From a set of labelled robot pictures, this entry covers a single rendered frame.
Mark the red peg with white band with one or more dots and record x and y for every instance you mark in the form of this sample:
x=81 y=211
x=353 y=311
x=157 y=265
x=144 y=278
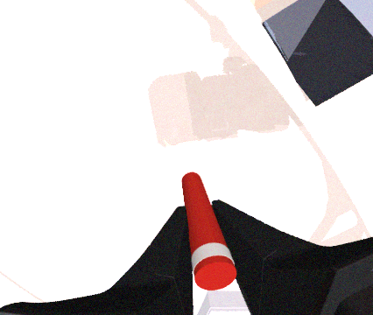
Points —
x=213 y=265

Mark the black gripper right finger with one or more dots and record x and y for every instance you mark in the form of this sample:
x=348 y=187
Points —
x=280 y=274

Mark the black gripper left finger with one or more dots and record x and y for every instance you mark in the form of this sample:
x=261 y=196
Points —
x=159 y=283

